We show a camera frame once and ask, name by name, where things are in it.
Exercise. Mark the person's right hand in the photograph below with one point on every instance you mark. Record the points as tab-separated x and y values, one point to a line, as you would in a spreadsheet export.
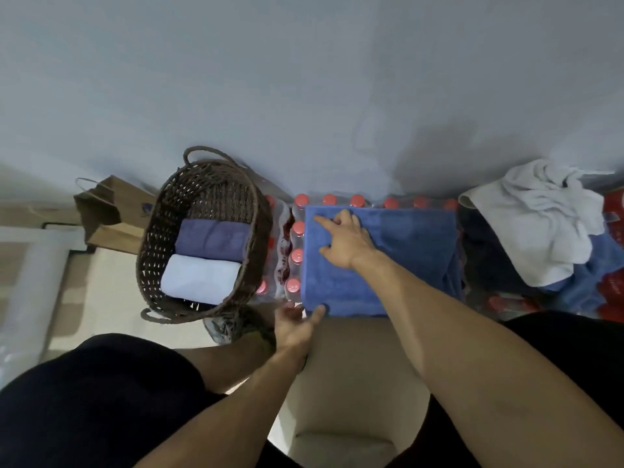
351	243

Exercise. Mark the person's left hand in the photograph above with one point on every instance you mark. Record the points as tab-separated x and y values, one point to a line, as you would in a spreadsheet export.
292	331

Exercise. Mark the light blue towel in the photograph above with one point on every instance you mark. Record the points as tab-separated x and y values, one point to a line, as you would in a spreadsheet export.
414	248
595	272

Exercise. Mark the white towel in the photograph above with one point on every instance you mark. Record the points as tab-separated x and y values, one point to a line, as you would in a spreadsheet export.
200	280

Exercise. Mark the dark blue towel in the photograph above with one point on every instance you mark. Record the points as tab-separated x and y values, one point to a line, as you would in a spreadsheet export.
212	238

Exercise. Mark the dark grey towel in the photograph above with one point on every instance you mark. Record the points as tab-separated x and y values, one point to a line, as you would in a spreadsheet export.
487	258

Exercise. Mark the dark brown wicker basket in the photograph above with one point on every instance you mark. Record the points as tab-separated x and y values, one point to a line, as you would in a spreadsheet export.
209	190

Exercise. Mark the cream towel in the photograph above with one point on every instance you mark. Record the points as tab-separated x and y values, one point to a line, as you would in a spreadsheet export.
536	224

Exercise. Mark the person's right forearm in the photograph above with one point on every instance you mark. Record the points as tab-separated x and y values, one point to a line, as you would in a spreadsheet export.
487	365

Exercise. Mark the person's left forearm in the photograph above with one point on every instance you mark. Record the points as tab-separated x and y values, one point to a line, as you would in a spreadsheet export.
229	414

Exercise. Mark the person's left grey shoe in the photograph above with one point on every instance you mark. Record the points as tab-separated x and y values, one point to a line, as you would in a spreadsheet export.
229	326

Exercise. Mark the brown paper bag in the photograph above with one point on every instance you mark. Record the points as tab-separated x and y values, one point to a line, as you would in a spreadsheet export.
112	214

